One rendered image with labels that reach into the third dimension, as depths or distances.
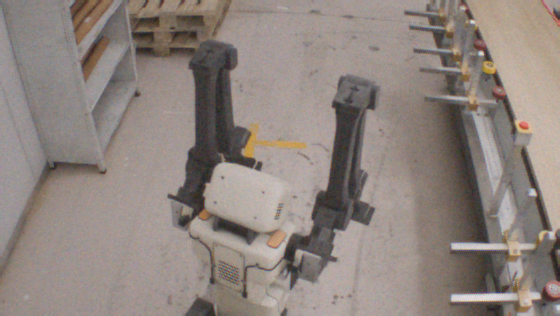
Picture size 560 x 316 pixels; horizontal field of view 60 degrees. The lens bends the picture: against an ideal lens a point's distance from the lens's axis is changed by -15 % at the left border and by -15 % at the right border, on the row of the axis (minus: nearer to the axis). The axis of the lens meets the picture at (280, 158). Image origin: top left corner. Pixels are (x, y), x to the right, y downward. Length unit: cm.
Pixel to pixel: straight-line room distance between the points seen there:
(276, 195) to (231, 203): 13
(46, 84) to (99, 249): 104
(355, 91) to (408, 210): 202
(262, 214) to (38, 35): 205
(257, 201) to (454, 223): 205
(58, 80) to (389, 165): 216
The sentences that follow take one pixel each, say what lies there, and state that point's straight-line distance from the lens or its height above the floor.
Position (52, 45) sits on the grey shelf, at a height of 100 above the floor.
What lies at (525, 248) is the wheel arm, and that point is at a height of 85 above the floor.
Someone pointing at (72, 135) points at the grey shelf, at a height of 33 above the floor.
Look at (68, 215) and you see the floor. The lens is 350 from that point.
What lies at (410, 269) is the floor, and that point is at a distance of 309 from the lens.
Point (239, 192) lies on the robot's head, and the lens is 151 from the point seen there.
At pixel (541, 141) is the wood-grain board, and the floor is 90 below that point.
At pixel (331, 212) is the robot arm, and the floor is 127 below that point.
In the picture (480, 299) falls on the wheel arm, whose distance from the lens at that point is 199.
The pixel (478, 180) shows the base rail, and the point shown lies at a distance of 264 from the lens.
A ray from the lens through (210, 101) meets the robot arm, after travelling 161.
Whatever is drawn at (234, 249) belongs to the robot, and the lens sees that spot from 156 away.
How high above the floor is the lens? 244
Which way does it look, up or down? 42 degrees down
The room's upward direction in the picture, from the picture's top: straight up
